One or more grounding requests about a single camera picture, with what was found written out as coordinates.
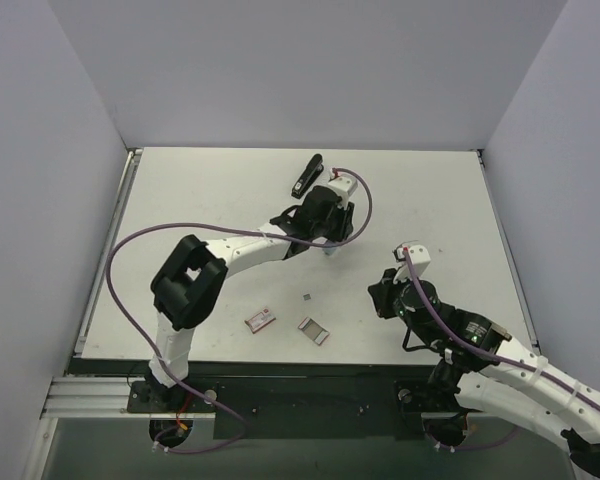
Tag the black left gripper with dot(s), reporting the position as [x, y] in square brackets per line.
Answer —
[344, 220]

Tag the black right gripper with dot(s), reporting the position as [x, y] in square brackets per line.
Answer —
[380, 297]

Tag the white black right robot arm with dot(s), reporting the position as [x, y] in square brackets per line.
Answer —
[484, 368]

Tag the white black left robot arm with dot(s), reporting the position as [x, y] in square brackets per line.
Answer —
[188, 285]

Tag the black stapler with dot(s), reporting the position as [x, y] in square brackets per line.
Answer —
[310, 174]

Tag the red white staple box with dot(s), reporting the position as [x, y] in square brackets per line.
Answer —
[260, 320]

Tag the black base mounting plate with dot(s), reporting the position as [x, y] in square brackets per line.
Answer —
[277, 401]

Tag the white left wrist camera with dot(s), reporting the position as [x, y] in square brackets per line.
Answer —
[344, 186]

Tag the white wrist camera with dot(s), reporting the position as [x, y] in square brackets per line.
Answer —
[344, 186]
[413, 260]

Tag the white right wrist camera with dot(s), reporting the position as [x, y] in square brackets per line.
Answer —
[413, 260]

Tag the aluminium frame rail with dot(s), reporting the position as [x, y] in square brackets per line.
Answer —
[86, 397]

